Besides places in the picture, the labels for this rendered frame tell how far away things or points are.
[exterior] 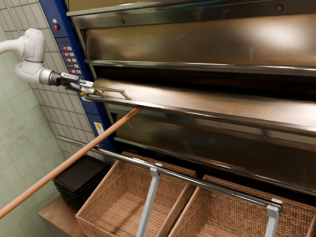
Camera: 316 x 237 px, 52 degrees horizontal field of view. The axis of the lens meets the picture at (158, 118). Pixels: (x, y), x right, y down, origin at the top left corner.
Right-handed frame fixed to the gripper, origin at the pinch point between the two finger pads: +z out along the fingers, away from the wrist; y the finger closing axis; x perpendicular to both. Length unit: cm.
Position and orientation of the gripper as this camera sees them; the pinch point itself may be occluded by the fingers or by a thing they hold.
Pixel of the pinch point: (87, 86)
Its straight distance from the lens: 181.9
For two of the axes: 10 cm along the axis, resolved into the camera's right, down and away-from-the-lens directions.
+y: -0.3, 4.8, 8.8
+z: 9.7, 2.4, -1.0
